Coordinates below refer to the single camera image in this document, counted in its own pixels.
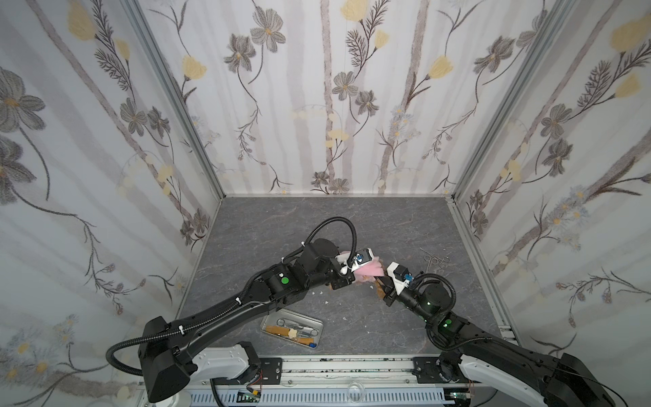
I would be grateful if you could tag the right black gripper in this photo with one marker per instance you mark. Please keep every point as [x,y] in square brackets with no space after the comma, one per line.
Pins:
[388,290]

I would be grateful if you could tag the wooden brush in tray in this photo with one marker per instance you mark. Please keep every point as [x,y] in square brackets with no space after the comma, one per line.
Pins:
[292,335]

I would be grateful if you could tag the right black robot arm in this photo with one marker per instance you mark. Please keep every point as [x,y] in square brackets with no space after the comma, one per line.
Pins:
[467,351]

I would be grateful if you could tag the metal tray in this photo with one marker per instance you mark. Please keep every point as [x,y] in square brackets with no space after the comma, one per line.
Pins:
[270,320]

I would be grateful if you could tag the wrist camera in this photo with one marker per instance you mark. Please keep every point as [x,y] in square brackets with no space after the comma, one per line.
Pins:
[361,258]
[400,275]

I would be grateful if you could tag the brown teddy bear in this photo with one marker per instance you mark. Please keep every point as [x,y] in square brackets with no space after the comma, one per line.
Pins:
[373,283]

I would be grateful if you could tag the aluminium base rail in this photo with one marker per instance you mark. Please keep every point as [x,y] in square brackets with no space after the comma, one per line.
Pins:
[373,380]

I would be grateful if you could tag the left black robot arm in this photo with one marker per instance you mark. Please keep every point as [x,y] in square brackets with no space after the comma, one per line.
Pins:
[168,355]

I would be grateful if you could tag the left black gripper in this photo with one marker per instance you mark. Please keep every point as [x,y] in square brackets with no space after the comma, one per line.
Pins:
[343,277]

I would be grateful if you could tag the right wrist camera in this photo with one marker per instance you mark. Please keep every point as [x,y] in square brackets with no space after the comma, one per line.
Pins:
[400,275]

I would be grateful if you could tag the pink teddy hoodie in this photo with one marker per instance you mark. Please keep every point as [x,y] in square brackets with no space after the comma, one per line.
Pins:
[374,269]

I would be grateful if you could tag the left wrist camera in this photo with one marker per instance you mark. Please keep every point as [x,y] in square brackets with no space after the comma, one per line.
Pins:
[361,258]

